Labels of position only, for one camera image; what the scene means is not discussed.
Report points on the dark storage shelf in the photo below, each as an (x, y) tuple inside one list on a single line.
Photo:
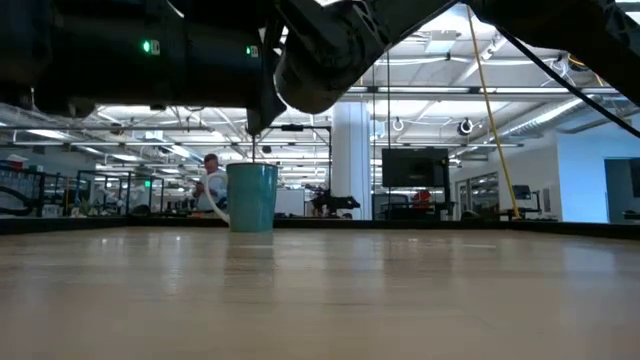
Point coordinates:
[(22, 192)]

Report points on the black monitor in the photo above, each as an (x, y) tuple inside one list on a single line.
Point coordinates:
[(415, 167)]

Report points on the red background object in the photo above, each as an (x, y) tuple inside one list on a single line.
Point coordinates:
[(422, 197)]

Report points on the person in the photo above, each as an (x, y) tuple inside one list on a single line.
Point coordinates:
[(212, 182)]

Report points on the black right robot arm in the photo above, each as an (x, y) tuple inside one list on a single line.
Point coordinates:
[(325, 60)]

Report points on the white building column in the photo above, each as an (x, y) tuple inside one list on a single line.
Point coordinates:
[(351, 160)]

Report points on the black aluminium table frame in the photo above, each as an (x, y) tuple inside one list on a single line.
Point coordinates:
[(100, 225)]

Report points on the black background gantry frame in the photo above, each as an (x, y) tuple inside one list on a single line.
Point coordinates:
[(300, 128)]

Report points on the black background robot arm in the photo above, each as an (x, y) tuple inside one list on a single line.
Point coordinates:
[(332, 202)]

